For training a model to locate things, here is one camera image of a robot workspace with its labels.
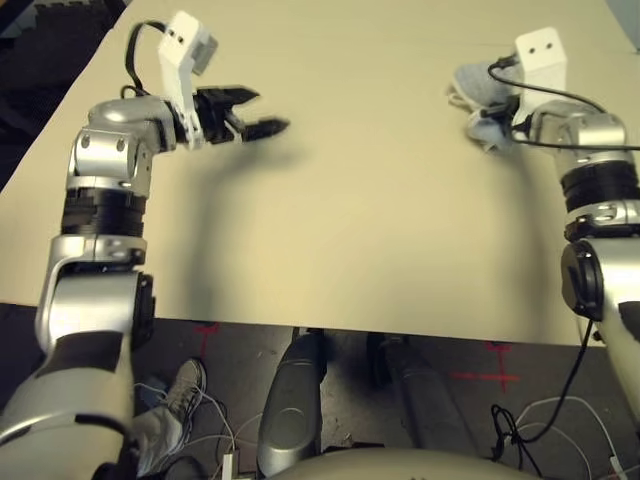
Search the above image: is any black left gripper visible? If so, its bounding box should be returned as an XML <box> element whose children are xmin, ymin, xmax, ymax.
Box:
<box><xmin>194</xmin><ymin>85</ymin><xmax>292</xmax><ymax>146</ymax></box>

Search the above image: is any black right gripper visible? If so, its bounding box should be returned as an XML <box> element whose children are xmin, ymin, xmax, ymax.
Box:
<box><xmin>478</xmin><ymin>94</ymin><xmax>532</xmax><ymax>145</ymax></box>

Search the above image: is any light blue terry rag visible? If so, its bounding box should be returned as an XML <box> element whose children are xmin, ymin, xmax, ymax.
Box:
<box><xmin>445</xmin><ymin>60</ymin><xmax>526</xmax><ymax>152</ymax></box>

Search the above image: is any black foam puzzle mat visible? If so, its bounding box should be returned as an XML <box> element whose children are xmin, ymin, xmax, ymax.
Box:
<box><xmin>0</xmin><ymin>0</ymin><xmax>129</xmax><ymax>194</ymax></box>

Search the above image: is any grey sneaker of bystander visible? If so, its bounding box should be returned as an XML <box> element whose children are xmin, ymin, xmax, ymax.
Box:
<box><xmin>163</xmin><ymin>356</ymin><xmax>209</xmax><ymax>427</ymax></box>

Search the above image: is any grey right robot leg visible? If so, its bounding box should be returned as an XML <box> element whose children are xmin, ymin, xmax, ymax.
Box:
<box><xmin>366</xmin><ymin>332</ymin><xmax>482</xmax><ymax>457</ymax></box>

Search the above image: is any grey robot leg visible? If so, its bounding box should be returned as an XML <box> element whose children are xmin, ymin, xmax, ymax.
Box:
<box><xmin>256</xmin><ymin>331</ymin><xmax>330</xmax><ymax>477</ymax></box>
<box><xmin>366</xmin><ymin>332</ymin><xmax>482</xmax><ymax>457</ymax></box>

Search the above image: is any grey left robot leg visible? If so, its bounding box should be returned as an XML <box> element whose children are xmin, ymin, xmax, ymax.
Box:
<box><xmin>256</xmin><ymin>331</ymin><xmax>330</xmax><ymax>477</ymax></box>

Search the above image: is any grey trouser leg of bystander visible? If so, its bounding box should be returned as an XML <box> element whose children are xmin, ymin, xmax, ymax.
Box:
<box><xmin>130</xmin><ymin>403</ymin><xmax>185</xmax><ymax>479</ymax></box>

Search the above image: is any beige robot torso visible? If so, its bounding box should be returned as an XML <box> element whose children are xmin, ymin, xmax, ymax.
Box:
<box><xmin>278</xmin><ymin>446</ymin><xmax>544</xmax><ymax>480</ymax></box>

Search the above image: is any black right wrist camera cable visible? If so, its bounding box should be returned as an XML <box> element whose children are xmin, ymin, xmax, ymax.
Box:
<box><xmin>486</xmin><ymin>55</ymin><xmax>640</xmax><ymax>151</ymax></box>

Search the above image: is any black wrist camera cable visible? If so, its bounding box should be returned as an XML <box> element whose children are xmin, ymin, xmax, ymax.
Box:
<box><xmin>121</xmin><ymin>19</ymin><xmax>170</xmax><ymax>100</ymax></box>
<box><xmin>486</xmin><ymin>55</ymin><xmax>640</xmax><ymax>151</ymax></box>

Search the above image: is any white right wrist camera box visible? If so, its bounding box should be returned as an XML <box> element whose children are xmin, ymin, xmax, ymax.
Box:
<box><xmin>513</xmin><ymin>26</ymin><xmax>570</xmax><ymax>129</ymax></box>

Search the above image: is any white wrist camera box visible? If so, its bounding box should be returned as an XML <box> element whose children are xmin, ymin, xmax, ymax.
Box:
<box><xmin>513</xmin><ymin>26</ymin><xmax>570</xmax><ymax>129</ymax></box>
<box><xmin>156</xmin><ymin>11</ymin><xmax>221</xmax><ymax>152</ymax></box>

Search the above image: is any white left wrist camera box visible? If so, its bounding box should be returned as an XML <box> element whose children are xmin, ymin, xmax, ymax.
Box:
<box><xmin>156</xmin><ymin>11</ymin><xmax>221</xmax><ymax>152</ymax></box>

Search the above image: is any black left wrist camera cable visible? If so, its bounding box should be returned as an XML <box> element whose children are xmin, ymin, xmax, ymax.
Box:
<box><xmin>121</xmin><ymin>19</ymin><xmax>170</xmax><ymax>100</ymax></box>

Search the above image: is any black cable hanging to floor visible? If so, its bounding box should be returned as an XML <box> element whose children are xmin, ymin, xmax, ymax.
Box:
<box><xmin>488</xmin><ymin>318</ymin><xmax>597</xmax><ymax>477</ymax></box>

